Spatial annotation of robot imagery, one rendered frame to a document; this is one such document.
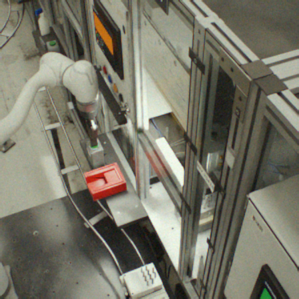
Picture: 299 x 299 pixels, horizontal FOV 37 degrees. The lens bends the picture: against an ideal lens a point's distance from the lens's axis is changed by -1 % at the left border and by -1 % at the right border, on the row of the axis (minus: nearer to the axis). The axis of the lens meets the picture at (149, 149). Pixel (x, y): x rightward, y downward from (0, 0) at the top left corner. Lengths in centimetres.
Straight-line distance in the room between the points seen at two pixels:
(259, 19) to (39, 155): 267
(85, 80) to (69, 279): 89
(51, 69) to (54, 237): 82
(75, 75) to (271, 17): 92
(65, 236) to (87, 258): 16
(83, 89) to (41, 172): 168
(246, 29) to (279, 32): 7
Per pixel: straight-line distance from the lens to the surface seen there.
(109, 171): 204
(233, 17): 100
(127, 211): 196
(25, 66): 432
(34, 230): 225
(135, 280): 178
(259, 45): 93
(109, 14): 154
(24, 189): 329
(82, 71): 172
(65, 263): 212
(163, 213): 194
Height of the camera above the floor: 253
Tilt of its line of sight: 48 degrees down
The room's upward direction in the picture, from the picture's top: 1 degrees counter-clockwise
